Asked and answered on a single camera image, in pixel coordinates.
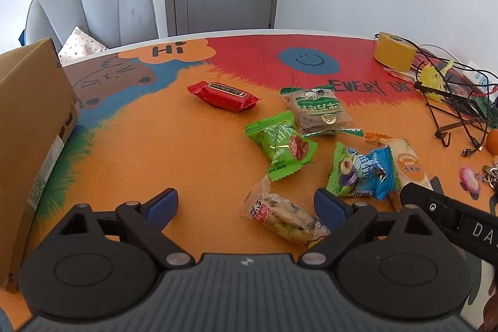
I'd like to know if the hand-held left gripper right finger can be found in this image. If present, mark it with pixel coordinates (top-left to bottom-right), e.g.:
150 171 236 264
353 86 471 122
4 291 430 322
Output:
298 188 441 271

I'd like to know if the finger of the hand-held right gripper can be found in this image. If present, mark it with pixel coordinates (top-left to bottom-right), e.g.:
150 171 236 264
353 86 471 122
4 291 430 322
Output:
400 182 468 242

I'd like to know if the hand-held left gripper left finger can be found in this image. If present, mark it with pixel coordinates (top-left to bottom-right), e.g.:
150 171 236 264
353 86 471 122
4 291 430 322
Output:
58 188 196 271

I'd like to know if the green packet purple print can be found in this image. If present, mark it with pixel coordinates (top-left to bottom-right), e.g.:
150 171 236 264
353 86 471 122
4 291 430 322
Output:
326 141 375 198

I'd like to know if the orange white cracker packet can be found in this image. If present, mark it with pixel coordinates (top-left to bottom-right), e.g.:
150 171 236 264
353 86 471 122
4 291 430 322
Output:
364 132 435 213

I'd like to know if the clear cracker packet red print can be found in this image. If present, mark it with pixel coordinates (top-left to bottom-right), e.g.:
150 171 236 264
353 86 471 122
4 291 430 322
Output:
241 176 332 250

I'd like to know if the blue snack packet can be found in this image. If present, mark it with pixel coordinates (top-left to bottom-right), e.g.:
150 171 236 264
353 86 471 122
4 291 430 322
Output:
350 146 402 201

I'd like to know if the bright green snack packet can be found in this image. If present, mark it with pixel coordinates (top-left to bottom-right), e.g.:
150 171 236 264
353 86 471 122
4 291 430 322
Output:
245 110 319 183

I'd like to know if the cookie packet green label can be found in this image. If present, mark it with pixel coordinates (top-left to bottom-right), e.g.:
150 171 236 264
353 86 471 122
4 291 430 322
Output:
280 87 365 138

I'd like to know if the red snack packet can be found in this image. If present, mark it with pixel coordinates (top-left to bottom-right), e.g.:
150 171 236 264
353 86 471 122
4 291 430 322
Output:
186 81 260 114

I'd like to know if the brown cardboard box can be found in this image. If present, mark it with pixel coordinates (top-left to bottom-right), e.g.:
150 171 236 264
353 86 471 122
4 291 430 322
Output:
0 37 81 294

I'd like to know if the bunch of keys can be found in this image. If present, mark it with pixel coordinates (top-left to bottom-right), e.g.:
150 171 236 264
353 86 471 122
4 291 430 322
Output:
482 162 498 187

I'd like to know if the yellow plastic item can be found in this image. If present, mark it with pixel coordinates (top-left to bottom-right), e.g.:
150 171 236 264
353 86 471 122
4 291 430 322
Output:
418 59 454 94

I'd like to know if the white power strip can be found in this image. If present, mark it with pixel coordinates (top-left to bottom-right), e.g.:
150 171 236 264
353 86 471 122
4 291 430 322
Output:
462 61 498 92

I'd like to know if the yellow tape roll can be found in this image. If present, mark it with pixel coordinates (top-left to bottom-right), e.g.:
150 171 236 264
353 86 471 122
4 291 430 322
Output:
373 31 420 72

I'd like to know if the white dotted cushion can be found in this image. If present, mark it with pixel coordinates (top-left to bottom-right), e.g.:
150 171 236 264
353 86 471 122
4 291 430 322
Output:
58 26 110 61

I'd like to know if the grey upholstered chair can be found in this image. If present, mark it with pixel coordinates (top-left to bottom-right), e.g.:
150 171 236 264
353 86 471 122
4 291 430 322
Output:
24 0 160 55

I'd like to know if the pink keychain charm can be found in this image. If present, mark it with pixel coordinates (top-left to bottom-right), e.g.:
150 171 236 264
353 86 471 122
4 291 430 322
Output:
460 166 483 195

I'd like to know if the black usb cable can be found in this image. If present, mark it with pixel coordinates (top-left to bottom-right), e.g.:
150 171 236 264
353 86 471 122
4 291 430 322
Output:
461 113 488 158

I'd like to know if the black wire stand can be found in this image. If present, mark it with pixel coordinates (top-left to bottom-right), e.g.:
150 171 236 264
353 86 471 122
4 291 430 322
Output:
414 55 498 148

